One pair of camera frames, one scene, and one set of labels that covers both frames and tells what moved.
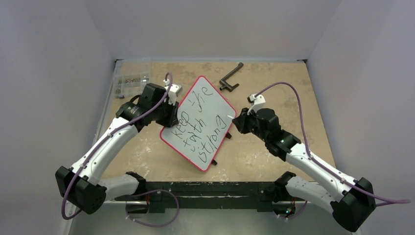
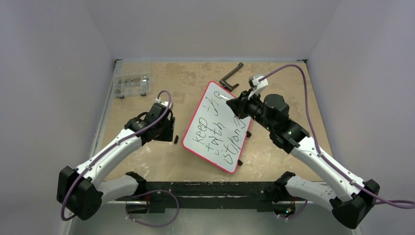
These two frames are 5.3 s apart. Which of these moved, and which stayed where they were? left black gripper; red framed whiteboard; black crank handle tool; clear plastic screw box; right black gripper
Moved: right black gripper; red framed whiteboard; left black gripper
Stayed: black crank handle tool; clear plastic screw box
